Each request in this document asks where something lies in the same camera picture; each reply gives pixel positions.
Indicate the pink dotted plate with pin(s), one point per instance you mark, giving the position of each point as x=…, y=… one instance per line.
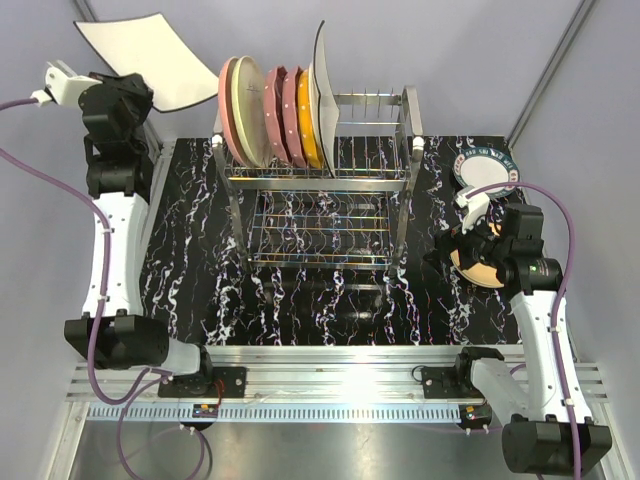
x=272, y=106
x=290, y=117

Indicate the small circuit board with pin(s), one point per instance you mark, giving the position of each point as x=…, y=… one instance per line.
x=475, y=416
x=205, y=411

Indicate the pink dotted plate left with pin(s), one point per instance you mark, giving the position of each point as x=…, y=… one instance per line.
x=272, y=106

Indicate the right aluminium frame post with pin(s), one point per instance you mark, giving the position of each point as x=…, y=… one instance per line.
x=570, y=34

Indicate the yellow dotted plate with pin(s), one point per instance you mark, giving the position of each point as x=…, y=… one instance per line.
x=310, y=147

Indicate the stainless steel dish rack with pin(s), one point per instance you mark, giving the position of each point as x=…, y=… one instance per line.
x=355, y=218

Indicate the square black-rimmed plate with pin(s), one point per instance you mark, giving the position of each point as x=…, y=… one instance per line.
x=150, y=47
x=329, y=111

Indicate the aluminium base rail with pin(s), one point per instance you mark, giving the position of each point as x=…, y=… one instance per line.
x=353, y=384

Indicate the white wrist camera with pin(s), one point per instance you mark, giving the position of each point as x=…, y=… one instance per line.
x=475, y=203
x=62, y=86

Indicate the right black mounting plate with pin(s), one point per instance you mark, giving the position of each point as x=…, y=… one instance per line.
x=447, y=383

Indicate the white plate behind yellow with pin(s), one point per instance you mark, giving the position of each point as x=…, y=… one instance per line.
x=314, y=107

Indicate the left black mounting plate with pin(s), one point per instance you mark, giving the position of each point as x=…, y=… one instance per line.
x=228, y=381

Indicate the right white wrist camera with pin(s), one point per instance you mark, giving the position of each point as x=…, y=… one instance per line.
x=475, y=203

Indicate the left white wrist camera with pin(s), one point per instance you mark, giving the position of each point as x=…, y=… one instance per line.
x=62, y=86

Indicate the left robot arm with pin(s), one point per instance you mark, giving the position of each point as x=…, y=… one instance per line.
x=113, y=332

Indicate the left small circuit board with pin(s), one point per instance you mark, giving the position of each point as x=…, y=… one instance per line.
x=205, y=411

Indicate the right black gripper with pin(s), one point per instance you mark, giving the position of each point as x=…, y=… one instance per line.
x=446, y=242

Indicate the pink round plate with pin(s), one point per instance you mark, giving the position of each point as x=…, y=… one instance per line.
x=226, y=113

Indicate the cream round plate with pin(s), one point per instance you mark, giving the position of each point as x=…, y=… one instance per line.
x=247, y=93

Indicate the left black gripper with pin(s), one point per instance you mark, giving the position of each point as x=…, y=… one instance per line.
x=132, y=86

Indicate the beige tan round plate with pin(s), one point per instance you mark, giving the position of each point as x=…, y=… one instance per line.
x=480, y=275

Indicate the right small circuit board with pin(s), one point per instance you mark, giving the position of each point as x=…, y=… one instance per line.
x=475, y=416

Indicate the black mounting plate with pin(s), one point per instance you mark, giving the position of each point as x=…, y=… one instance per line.
x=447, y=383
x=228, y=381

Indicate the teal-rimmed lettered plate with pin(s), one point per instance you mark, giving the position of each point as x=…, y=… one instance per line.
x=482, y=166

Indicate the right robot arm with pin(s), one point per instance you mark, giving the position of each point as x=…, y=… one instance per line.
x=547, y=427

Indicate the pink dotted plate right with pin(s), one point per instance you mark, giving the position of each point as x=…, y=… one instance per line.
x=290, y=117

